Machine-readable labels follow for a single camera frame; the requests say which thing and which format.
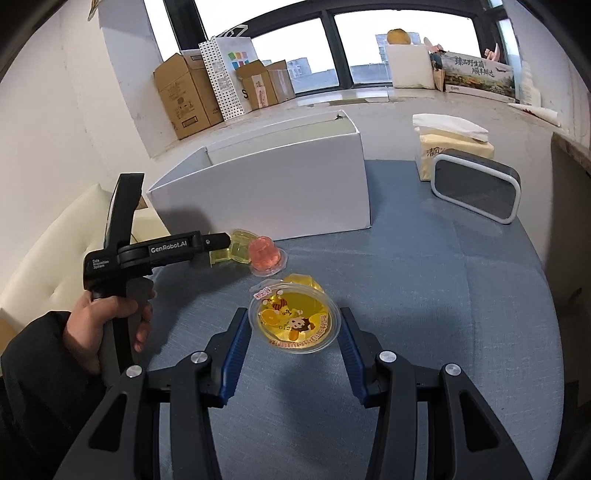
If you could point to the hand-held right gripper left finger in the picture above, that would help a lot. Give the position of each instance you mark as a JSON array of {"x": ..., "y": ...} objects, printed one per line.
[{"x": 233, "y": 355}]

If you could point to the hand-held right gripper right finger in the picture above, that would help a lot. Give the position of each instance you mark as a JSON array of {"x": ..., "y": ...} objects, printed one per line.
[{"x": 353, "y": 355}]

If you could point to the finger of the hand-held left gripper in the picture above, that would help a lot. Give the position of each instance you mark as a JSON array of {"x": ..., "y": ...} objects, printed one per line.
[{"x": 214, "y": 242}]

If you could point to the yellow-green jelly cup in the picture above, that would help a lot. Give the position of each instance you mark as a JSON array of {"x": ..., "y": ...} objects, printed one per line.
[{"x": 240, "y": 247}]

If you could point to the pink jelly cup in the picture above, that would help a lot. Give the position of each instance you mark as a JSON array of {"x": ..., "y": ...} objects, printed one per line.
[{"x": 265, "y": 254}]

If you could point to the orange jelly cup cartoon lid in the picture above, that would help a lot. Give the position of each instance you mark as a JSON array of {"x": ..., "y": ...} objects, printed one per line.
[{"x": 295, "y": 318}]

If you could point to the white cardboard box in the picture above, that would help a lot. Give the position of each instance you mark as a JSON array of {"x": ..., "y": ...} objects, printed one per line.
[{"x": 277, "y": 194}]

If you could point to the person's left forearm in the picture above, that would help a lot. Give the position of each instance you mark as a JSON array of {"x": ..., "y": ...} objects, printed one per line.
[{"x": 37, "y": 392}]

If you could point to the person's left hand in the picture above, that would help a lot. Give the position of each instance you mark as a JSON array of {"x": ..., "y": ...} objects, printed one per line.
[{"x": 83, "y": 332}]

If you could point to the cream leather sofa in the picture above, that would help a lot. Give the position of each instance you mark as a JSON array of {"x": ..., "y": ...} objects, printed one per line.
[{"x": 46, "y": 258}]

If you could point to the blue-grey table cloth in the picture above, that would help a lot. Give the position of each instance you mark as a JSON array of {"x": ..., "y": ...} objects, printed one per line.
[{"x": 438, "y": 300}]

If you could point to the tall brown cardboard box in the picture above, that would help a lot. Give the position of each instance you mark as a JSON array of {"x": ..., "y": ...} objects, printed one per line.
[{"x": 184, "y": 101}]

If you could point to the dotted white paper bag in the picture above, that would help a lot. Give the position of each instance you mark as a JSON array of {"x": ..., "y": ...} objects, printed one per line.
[{"x": 221, "y": 83}]

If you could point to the small open cardboard box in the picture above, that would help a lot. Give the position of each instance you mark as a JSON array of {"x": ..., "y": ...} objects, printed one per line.
[{"x": 258, "y": 87}]

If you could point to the grey rectangular speaker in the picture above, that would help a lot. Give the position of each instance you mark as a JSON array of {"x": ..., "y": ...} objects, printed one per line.
[{"x": 475, "y": 189}]

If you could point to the yellow tissue pack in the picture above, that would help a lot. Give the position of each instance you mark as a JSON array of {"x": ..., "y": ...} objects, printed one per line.
[{"x": 443, "y": 143}]

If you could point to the white foam box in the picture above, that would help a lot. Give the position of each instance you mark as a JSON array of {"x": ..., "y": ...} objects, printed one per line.
[{"x": 408, "y": 67}]

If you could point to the orange round fruit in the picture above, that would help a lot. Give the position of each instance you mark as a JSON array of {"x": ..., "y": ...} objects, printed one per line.
[{"x": 398, "y": 37}]

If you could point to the colourful figurine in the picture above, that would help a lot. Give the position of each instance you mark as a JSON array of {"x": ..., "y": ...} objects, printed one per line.
[{"x": 436, "y": 64}]

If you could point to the rolled white paper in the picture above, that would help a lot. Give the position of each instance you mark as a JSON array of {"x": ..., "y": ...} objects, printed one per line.
[{"x": 535, "y": 113}]

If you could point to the landscape printed flat box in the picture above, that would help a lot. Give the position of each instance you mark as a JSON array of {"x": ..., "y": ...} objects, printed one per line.
[{"x": 475, "y": 76}]

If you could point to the wooden counter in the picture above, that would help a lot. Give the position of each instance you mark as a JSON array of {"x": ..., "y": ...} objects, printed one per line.
[{"x": 575, "y": 145}]

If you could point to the pink figurine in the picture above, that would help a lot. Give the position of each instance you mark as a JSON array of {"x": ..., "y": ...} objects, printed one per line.
[{"x": 493, "y": 51}]

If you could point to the black window frame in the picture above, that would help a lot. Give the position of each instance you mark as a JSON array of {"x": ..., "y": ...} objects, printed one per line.
[{"x": 325, "y": 46}]

